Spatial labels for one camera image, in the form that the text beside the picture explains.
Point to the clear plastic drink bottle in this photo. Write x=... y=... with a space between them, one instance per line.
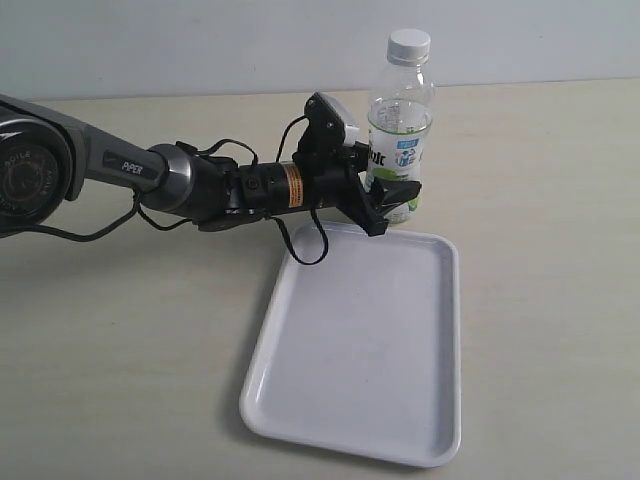
x=399 y=121

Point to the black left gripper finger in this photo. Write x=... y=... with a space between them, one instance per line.
x=386 y=195
x=357 y=155

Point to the white bottle cap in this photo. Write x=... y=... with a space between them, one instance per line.
x=408 y=46

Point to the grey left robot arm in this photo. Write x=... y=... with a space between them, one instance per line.
x=47 y=156

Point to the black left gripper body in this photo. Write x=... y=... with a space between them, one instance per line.
x=323 y=179

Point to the white plastic tray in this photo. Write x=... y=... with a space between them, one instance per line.
x=360 y=354

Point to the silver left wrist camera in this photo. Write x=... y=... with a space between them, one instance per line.
x=332 y=125

